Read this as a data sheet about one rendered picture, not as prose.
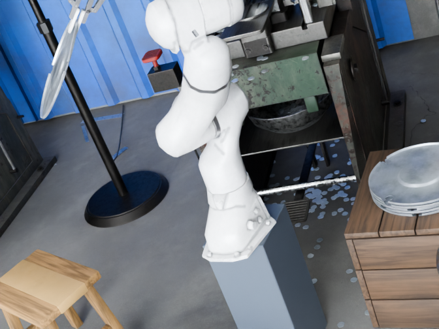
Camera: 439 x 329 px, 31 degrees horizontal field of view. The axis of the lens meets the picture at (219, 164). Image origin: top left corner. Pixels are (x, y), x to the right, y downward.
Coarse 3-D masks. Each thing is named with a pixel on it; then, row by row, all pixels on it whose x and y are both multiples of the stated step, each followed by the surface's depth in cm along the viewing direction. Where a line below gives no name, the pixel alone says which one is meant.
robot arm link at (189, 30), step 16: (160, 0) 165; (176, 0) 164; (192, 0) 164; (160, 16) 163; (176, 16) 163; (192, 16) 164; (160, 32) 164; (176, 32) 164; (192, 32) 166; (176, 48) 167; (192, 48) 168; (208, 48) 167; (224, 48) 168; (192, 64) 169; (208, 64) 167; (224, 64) 168; (192, 80) 172; (208, 80) 170; (224, 80) 172
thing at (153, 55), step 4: (148, 52) 256; (152, 52) 254; (156, 52) 253; (160, 52) 253; (144, 56) 254; (148, 56) 253; (152, 56) 251; (156, 56) 251; (160, 56) 253; (144, 60) 252; (148, 60) 251; (152, 60) 251; (156, 60) 251; (156, 64) 255
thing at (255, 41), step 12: (252, 12) 248; (264, 12) 245; (240, 24) 243; (252, 24) 240; (264, 24) 237; (228, 36) 238; (240, 36) 236; (252, 36) 248; (264, 36) 248; (252, 48) 251; (264, 48) 249
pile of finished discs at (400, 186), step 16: (432, 144) 224; (400, 160) 222; (416, 160) 220; (432, 160) 216; (384, 176) 218; (400, 176) 214; (416, 176) 212; (432, 176) 209; (384, 192) 212; (400, 192) 209; (416, 192) 207; (432, 192) 205; (384, 208) 211; (400, 208) 205; (416, 208) 204; (432, 208) 202
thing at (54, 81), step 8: (64, 32) 222; (72, 32) 211; (64, 40) 221; (72, 40) 206; (64, 48) 212; (72, 48) 201; (56, 56) 227; (64, 56) 209; (56, 64) 217; (64, 64) 207; (56, 72) 212; (64, 72) 200; (48, 80) 227; (56, 80) 209; (48, 88) 222; (56, 88) 207; (48, 96) 217; (56, 96) 202; (48, 104) 212; (40, 112) 219; (48, 112) 207
